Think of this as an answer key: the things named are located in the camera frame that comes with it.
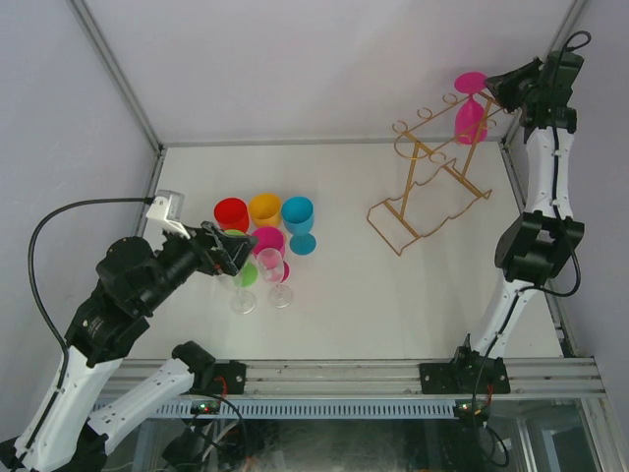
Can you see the magenta wine glass front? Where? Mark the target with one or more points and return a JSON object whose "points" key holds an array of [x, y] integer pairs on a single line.
{"points": [[270, 237]]}

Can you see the blue wine glass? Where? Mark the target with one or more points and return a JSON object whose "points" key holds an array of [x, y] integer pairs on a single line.
{"points": [[298, 216]]}

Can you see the magenta wine glass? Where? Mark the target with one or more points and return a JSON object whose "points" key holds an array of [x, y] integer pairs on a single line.
{"points": [[270, 237], [468, 127]]}

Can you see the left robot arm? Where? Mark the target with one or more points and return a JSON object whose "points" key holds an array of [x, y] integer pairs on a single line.
{"points": [[133, 280]]}

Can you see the slotted grey cable duct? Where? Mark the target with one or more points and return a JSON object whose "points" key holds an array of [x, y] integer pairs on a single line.
{"points": [[306, 409]]}

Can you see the gold wire glass rack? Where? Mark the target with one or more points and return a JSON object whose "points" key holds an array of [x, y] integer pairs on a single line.
{"points": [[439, 186]]}

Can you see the aluminium frame rail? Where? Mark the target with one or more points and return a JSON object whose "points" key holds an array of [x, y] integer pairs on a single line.
{"points": [[532, 378]]}

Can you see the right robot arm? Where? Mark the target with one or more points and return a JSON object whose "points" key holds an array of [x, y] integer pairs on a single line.
{"points": [[544, 237]]}

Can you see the yellow wine glass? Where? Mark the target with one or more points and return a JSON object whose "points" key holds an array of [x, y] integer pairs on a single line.
{"points": [[265, 210]]}

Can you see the clear wine glass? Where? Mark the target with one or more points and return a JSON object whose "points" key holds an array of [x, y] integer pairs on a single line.
{"points": [[242, 301], [272, 268]]}

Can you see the clear wine glass front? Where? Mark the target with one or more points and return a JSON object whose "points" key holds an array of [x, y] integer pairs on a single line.
{"points": [[242, 301]]}

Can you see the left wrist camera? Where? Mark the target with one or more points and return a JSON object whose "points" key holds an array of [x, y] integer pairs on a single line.
{"points": [[165, 211]]}

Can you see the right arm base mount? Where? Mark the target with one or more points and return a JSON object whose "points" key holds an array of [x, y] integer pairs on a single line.
{"points": [[446, 378]]}

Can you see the red wine glass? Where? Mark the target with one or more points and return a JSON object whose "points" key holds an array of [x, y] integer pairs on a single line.
{"points": [[232, 213]]}

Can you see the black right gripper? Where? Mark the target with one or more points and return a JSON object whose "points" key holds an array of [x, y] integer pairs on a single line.
{"points": [[502, 87]]}

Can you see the green wine glass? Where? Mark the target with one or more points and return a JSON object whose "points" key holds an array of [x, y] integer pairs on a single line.
{"points": [[249, 272]]}

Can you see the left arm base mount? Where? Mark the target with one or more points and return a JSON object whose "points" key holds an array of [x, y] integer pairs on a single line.
{"points": [[220, 378]]}

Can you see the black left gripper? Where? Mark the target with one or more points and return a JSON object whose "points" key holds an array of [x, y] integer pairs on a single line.
{"points": [[231, 253]]}

